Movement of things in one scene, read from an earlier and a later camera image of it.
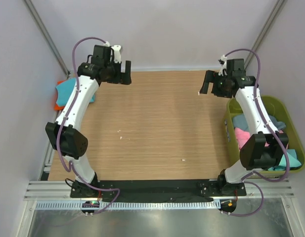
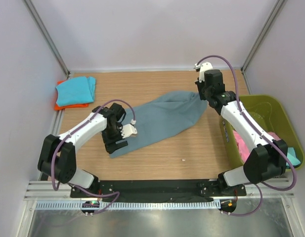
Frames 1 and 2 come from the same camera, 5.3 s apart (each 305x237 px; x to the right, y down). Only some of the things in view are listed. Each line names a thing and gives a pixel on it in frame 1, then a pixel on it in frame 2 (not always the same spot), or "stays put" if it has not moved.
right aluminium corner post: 274,13 stays put
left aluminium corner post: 38,19 stays put
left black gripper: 123,78 to 110,144
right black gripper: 209,78 to 200,84
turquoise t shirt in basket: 293,161 stays put
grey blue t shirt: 239,121 to 155,119
